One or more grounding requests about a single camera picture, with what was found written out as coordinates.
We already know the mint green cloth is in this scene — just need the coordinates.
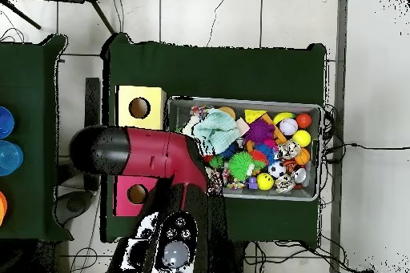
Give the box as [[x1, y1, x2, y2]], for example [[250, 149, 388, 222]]
[[192, 110, 242, 156]]

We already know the clear mesh bin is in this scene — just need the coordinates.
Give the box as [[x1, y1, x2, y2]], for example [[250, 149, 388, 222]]
[[164, 98, 324, 202]]

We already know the wooden three-hole sorting box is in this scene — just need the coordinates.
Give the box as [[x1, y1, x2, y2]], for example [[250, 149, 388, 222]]
[[114, 85, 167, 218]]

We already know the orange round disc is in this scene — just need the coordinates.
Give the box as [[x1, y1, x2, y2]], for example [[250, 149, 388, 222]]
[[219, 106, 237, 119]]

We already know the wooden cube block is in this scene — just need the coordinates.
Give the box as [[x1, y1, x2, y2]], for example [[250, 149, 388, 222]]
[[235, 118, 251, 137]]

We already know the green spiky ball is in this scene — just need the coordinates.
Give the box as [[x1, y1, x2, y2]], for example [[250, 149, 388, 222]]
[[228, 152, 256, 183]]

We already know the purple spiky ball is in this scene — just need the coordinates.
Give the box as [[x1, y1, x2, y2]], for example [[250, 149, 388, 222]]
[[244, 118, 277, 147]]

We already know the dark green table cloth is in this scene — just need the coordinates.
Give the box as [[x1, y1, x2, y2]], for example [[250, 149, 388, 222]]
[[101, 32, 328, 245]]

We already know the yellow smiley face ball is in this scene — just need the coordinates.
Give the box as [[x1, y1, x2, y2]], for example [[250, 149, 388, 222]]
[[256, 173, 275, 192]]

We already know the crushed silver can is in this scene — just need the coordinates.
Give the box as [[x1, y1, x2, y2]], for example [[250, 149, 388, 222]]
[[279, 139, 302, 159]]

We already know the red ball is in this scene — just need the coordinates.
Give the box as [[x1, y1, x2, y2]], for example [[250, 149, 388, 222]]
[[295, 111, 313, 127]]

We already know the dark green side-table cloth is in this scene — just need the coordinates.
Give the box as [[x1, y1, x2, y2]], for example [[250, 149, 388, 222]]
[[0, 34, 73, 243]]

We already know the light blue plastic cup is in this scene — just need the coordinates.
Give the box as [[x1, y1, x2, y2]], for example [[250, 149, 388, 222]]
[[0, 140, 25, 178]]

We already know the dark blue plastic cup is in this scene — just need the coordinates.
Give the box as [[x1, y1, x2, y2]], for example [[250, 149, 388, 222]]
[[0, 106, 15, 140]]

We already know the orange plastic cup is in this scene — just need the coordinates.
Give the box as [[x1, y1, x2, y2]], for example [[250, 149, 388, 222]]
[[0, 191, 8, 226]]

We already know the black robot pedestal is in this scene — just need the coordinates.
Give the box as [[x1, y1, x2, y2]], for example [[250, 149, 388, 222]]
[[207, 239, 259, 273]]

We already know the black floor cable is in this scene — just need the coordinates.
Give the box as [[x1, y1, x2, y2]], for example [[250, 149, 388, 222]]
[[323, 139, 410, 158]]

